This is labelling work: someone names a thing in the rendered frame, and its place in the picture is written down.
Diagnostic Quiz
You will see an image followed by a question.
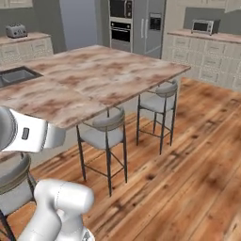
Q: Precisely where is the black built-in microwave oven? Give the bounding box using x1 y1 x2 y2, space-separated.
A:
108 0 134 20

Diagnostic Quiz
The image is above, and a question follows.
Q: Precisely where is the beige wall cupboard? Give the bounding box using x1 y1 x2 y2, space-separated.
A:
0 0 34 9

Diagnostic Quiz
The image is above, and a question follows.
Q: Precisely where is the beige drawer cupboards run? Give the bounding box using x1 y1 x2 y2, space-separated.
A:
161 29 241 92

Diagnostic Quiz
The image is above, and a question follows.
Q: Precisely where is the silver toaster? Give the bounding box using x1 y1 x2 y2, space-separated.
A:
5 23 29 40

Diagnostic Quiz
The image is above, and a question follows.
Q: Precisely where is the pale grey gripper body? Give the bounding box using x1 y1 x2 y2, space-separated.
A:
42 122 67 151

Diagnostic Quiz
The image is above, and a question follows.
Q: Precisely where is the grey stool with black legs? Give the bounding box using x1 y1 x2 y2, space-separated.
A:
0 153 38 241
136 79 179 155
75 105 129 198

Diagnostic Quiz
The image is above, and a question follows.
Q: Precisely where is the grey steel fridge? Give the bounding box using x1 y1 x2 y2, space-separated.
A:
132 0 167 59

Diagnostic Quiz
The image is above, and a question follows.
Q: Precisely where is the dark grey sink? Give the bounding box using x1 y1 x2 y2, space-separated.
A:
0 65 44 89

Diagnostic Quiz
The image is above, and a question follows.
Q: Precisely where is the silver toaster oven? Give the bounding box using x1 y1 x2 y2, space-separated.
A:
190 19 221 36

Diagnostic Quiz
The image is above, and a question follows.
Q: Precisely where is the beige base cupboards run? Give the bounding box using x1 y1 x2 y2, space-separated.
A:
0 32 55 66

